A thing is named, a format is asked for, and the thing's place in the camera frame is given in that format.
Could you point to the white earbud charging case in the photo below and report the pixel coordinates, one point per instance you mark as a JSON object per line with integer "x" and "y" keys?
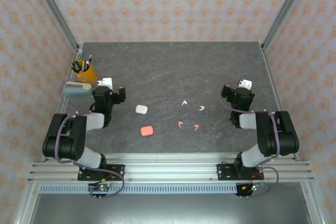
{"x": 141, "y": 109}

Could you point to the white earbud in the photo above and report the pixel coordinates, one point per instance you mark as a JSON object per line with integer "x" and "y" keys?
{"x": 185, "y": 101}
{"x": 201, "y": 108}

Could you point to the pink earbud charging case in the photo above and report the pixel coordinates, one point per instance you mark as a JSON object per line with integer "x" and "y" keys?
{"x": 147, "y": 131}

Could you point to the pink earbud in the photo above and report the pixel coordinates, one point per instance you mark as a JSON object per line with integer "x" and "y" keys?
{"x": 196, "y": 126}
{"x": 180, "y": 123}

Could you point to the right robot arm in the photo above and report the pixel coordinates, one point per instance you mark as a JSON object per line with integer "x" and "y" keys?
{"x": 283, "y": 140}

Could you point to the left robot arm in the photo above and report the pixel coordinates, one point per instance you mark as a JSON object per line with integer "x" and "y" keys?
{"x": 65, "y": 145}

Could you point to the blue and beige stapler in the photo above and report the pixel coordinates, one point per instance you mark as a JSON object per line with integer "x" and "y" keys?
{"x": 78, "y": 91}

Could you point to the yellow pen cup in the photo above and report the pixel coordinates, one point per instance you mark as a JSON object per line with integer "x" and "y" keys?
{"x": 88, "y": 75}

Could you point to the beige pencil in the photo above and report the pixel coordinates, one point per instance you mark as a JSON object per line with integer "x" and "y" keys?
{"x": 83, "y": 66}

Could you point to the white pen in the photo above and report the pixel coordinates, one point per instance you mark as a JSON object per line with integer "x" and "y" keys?
{"x": 89, "y": 60}

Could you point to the black pen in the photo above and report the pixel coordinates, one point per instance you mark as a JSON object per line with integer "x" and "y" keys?
{"x": 76, "y": 66}

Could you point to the grey metal pen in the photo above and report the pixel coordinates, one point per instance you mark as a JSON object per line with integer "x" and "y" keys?
{"x": 82, "y": 55}

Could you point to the grey metal panel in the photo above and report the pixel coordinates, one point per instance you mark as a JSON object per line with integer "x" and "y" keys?
{"x": 168, "y": 211}

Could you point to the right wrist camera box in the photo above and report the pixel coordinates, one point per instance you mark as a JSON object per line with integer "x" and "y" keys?
{"x": 245, "y": 83}

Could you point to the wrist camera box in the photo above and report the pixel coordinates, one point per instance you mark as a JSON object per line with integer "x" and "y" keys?
{"x": 245, "y": 83}
{"x": 106, "y": 82}

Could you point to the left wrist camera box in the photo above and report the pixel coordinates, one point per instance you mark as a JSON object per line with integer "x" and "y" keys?
{"x": 106, "y": 82}

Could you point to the aluminium table side rail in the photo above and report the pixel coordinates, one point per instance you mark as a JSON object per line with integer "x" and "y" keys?
{"x": 277, "y": 90}
{"x": 60, "y": 107}

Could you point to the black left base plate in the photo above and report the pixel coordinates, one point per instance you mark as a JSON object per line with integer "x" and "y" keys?
{"x": 118, "y": 172}

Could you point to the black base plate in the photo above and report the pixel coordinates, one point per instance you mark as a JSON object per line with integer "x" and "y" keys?
{"x": 223, "y": 172}
{"x": 118, "y": 172}

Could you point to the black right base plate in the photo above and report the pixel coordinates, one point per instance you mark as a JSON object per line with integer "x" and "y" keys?
{"x": 223, "y": 172}

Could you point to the wide aluminium mounting rail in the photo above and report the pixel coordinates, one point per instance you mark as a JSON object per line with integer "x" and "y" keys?
{"x": 170, "y": 169}

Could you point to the aluminium frame post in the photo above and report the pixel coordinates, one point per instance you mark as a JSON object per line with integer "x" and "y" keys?
{"x": 285, "y": 9}
{"x": 53, "y": 9}

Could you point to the aluminium lower frame bar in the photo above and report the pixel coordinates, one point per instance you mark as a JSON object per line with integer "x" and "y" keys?
{"x": 26, "y": 205}
{"x": 312, "y": 205}

